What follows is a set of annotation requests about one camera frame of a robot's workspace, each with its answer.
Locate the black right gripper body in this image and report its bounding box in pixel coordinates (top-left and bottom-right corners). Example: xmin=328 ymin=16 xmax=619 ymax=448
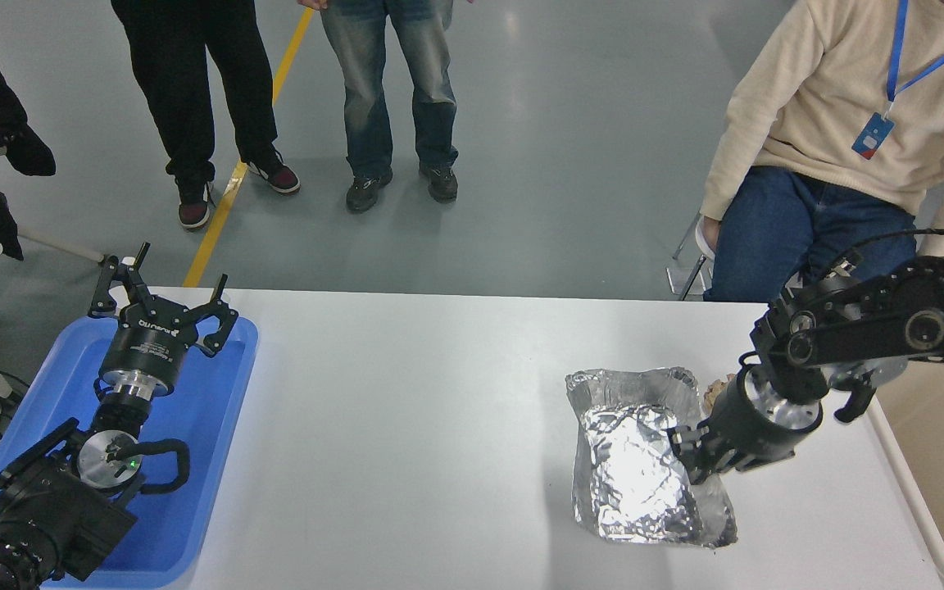
xmin=705 ymin=367 xmax=819 ymax=474

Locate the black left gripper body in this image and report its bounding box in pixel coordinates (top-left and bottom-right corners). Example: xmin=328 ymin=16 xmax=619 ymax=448
xmin=98 ymin=303 xmax=204 ymax=383

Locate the silver foil tray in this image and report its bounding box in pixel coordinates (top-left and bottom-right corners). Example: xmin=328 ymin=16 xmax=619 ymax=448
xmin=565 ymin=366 xmax=739 ymax=548

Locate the crumpled tan paper ball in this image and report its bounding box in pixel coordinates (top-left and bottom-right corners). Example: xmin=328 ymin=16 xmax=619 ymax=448
xmin=705 ymin=374 xmax=740 ymax=411

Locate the blue plastic tray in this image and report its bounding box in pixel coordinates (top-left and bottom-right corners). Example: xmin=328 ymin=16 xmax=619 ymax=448
xmin=0 ymin=315 xmax=260 ymax=589

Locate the metal chair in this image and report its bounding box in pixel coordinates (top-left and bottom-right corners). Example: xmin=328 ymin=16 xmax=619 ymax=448
xmin=667 ymin=211 xmax=805 ymax=302

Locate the standing person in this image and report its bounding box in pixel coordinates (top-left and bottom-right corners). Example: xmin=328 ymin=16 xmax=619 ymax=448
xmin=110 ymin=0 xmax=302 ymax=231
xmin=298 ymin=0 xmax=473 ymax=214

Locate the seated person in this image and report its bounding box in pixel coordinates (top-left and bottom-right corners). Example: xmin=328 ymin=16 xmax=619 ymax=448
xmin=700 ymin=0 xmax=944 ymax=304

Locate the blue lanyard badge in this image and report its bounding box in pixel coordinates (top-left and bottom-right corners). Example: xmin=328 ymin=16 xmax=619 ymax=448
xmin=851 ymin=0 xmax=944 ymax=161

